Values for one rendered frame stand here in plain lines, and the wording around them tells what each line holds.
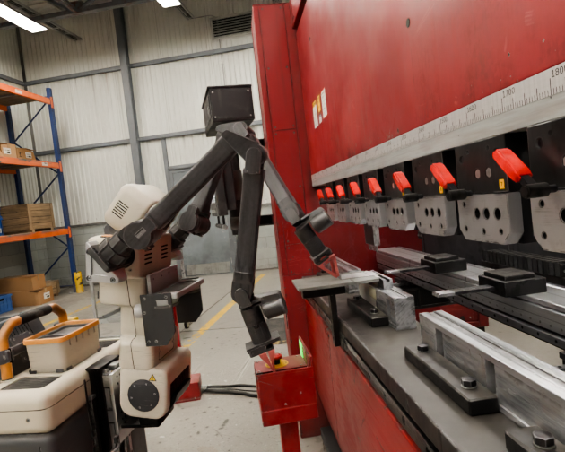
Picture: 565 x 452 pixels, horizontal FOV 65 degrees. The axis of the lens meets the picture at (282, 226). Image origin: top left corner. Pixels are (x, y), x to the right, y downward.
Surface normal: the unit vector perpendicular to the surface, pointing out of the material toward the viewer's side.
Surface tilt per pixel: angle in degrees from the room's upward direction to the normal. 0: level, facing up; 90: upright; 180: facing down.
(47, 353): 92
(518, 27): 90
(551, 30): 90
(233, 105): 90
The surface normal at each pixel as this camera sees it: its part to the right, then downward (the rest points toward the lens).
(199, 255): -0.15, 0.07
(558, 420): -0.99, 0.11
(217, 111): 0.24, 0.03
